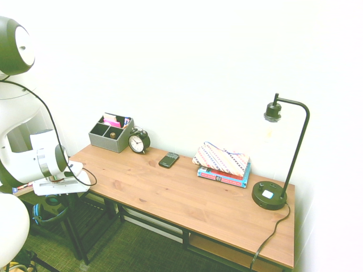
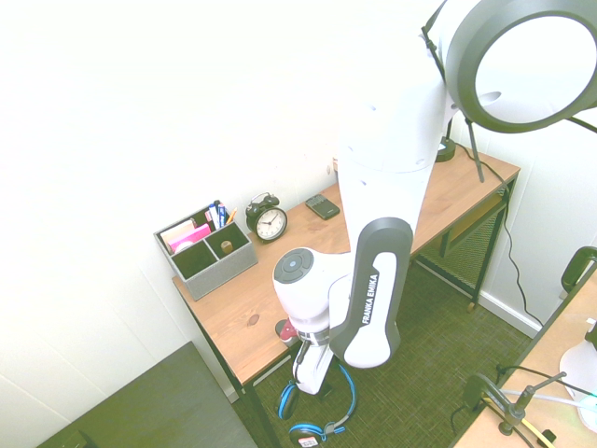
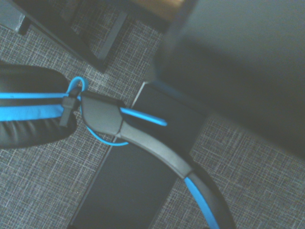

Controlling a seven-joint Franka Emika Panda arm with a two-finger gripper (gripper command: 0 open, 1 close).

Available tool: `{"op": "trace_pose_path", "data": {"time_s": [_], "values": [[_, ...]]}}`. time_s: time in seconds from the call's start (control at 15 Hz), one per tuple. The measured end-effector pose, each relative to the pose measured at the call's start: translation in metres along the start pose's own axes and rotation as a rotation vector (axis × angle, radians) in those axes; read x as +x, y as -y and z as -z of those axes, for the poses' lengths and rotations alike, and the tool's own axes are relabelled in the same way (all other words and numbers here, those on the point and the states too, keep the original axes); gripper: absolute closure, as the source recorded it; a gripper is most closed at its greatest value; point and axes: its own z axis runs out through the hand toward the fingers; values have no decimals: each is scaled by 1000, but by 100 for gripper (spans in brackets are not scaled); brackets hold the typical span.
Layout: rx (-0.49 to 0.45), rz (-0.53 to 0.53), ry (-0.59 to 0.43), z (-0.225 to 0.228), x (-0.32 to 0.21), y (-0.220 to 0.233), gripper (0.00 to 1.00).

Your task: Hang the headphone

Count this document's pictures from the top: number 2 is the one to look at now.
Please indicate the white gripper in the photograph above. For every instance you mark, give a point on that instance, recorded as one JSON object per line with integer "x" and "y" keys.
{"x": 310, "y": 373}

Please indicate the black and blue headphone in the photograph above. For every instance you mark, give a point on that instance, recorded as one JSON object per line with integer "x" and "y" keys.
{"x": 285, "y": 401}

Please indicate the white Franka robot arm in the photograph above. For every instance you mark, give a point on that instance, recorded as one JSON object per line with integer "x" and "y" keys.
{"x": 387, "y": 116}

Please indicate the red and grey headphone hanger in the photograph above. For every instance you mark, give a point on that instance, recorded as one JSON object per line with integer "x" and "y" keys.
{"x": 284, "y": 330}

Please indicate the grey desk organizer box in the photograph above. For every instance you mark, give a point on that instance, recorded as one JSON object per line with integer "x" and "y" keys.
{"x": 219, "y": 273}

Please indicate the small wooden stamp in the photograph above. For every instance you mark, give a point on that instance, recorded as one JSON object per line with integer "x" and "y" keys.
{"x": 226, "y": 246}

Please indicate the black twin-bell alarm clock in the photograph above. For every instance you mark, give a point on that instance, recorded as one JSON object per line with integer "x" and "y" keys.
{"x": 269, "y": 223}

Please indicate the black calculator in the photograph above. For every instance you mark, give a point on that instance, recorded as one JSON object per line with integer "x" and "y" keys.
{"x": 323, "y": 206}

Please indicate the black clamp stand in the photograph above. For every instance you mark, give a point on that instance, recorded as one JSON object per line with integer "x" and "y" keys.
{"x": 515, "y": 408}

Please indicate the orange pencil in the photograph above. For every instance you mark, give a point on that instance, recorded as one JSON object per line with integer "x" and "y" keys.
{"x": 231, "y": 215}

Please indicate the pink sticky note pad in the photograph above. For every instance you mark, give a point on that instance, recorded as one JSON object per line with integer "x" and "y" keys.
{"x": 189, "y": 238}

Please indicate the blue marker pen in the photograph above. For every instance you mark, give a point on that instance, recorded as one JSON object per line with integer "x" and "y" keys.
{"x": 216, "y": 214}

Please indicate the tan note pad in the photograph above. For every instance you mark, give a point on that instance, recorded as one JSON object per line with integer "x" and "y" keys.
{"x": 177, "y": 229}

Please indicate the white lamp base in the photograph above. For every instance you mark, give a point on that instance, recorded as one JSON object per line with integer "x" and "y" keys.
{"x": 578, "y": 364}

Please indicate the black desk lamp base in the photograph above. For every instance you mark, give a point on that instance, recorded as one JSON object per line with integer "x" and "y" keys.
{"x": 445, "y": 150}

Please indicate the wooden desk with black frame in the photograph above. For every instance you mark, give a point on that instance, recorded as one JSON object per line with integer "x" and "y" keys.
{"x": 471, "y": 247}

